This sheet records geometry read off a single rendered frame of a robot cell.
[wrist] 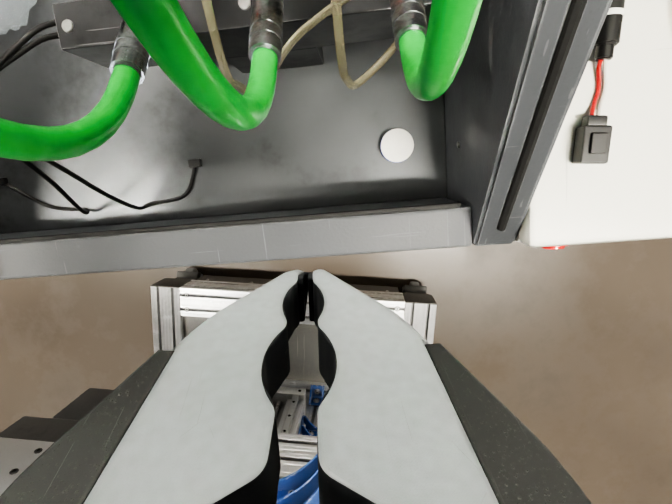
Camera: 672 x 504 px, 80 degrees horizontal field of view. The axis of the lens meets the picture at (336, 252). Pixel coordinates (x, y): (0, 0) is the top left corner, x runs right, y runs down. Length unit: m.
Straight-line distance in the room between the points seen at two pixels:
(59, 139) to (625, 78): 0.40
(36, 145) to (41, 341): 1.75
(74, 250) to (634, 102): 0.54
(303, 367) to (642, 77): 1.10
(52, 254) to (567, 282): 1.41
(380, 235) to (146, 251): 0.24
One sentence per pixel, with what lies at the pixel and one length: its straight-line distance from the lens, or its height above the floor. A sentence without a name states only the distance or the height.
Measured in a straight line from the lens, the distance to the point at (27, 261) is 0.54.
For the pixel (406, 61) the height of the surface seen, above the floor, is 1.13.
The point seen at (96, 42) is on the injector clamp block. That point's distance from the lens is 0.45.
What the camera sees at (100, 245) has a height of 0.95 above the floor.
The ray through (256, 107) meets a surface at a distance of 0.18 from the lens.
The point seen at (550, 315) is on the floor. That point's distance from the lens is 1.56.
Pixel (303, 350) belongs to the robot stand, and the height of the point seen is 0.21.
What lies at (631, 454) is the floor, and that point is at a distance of 1.94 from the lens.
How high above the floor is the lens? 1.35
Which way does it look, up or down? 78 degrees down
